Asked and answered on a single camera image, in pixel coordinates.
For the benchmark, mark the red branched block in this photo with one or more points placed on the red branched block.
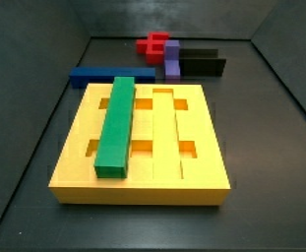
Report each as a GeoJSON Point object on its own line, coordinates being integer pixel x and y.
{"type": "Point", "coordinates": [151, 47]}

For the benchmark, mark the black angled bracket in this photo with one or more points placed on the black angled bracket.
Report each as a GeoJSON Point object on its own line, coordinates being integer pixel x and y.
{"type": "Point", "coordinates": [201, 62]}

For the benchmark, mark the blue long block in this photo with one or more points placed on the blue long block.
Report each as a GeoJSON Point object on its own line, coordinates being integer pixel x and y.
{"type": "Point", "coordinates": [85, 75]}

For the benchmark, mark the purple stepped block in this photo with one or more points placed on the purple stepped block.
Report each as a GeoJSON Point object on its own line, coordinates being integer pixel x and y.
{"type": "Point", "coordinates": [171, 60]}

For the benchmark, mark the yellow slotted board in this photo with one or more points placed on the yellow slotted board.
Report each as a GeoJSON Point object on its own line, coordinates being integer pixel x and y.
{"type": "Point", "coordinates": [175, 166]}

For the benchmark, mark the green long block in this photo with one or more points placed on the green long block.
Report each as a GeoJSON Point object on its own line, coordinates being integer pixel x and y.
{"type": "Point", "coordinates": [113, 148]}

